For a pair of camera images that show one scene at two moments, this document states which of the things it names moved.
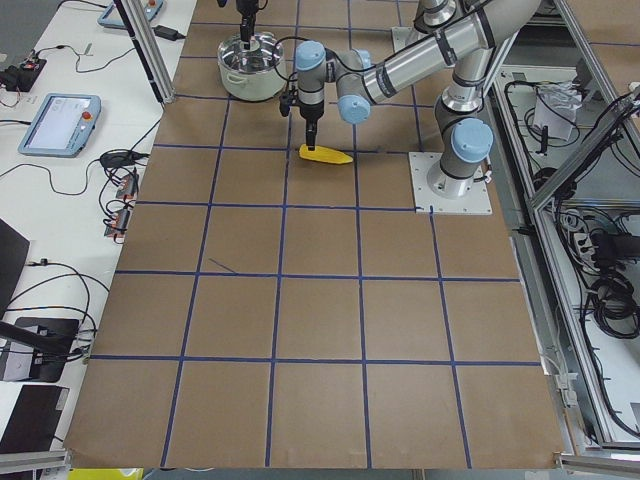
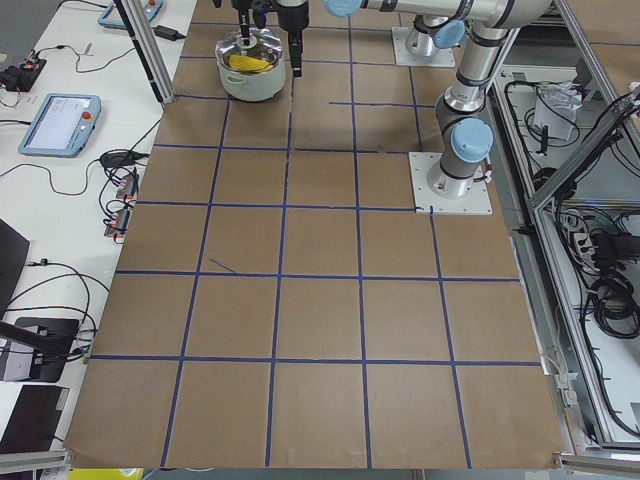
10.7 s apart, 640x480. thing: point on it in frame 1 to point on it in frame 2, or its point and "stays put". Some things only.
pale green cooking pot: [254, 86] stays put
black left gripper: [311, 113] to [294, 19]
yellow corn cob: [324, 154] to [248, 63]
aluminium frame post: [142, 30] stays put
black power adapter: [167, 34] stays put
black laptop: [13, 252] stays put
